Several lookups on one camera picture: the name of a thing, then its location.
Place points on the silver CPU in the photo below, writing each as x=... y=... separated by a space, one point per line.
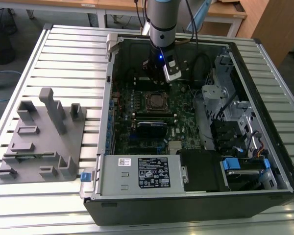
x=157 y=100

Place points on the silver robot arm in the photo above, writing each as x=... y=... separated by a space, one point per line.
x=156 y=27

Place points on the CPU socket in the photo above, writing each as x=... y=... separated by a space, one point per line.
x=149 y=110

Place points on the metal drive cage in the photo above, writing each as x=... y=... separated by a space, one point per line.
x=212 y=94

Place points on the black graphics card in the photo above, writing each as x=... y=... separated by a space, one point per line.
x=152 y=133

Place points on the green motherboard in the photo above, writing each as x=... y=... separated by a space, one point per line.
x=186 y=127

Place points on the pale blue teach pendant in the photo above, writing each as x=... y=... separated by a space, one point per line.
x=198 y=17

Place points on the silver chipset heatsink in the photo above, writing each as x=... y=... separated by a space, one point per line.
x=175 y=145

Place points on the grey power supply unit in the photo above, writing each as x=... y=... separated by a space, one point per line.
x=112 y=176

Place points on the blue disk carrier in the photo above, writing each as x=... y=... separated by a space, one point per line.
x=231 y=163

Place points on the blue case latch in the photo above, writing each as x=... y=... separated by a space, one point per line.
x=85 y=177

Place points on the grey parts rack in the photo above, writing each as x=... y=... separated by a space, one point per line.
x=46 y=147

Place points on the wooden cabinet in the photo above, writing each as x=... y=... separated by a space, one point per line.
x=279 y=24

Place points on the black PC case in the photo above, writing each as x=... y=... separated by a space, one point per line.
x=161 y=210

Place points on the black round bin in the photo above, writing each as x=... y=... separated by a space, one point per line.
x=3 y=52

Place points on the green RAM stick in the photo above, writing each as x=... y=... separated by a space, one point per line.
x=27 y=156

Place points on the black mesh basket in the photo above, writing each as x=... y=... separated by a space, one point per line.
x=5 y=24

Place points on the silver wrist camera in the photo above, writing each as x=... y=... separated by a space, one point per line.
x=172 y=74

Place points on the black plastic drive bracket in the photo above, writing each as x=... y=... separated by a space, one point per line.
x=225 y=133

